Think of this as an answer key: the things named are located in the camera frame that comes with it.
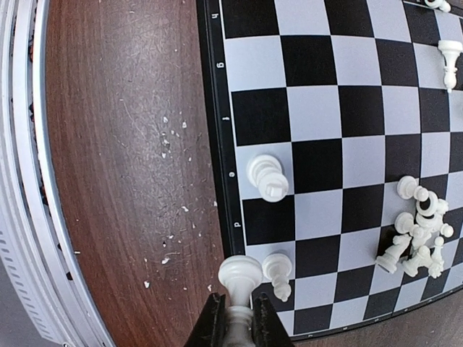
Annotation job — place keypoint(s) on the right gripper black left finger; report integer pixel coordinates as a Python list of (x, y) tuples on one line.
[(209, 330)]

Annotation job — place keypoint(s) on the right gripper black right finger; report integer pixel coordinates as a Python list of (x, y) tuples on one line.
[(267, 328)]

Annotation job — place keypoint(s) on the white chess queen piece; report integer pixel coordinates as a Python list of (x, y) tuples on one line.
[(240, 275)]

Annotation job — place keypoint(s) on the white chess bishop piece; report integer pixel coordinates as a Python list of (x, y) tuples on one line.
[(277, 268)]

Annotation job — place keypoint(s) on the pile of white chess pieces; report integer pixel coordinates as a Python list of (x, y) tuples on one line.
[(423, 232)]

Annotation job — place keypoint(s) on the black grey chess board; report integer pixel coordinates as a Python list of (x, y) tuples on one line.
[(349, 97)]

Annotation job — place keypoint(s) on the white fallen chess piece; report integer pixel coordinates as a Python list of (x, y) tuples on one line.
[(451, 50)]

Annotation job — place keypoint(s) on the white small chess pawn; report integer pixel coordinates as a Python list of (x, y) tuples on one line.
[(442, 5)]

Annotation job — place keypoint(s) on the aluminium front rail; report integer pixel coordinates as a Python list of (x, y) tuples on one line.
[(36, 249)]

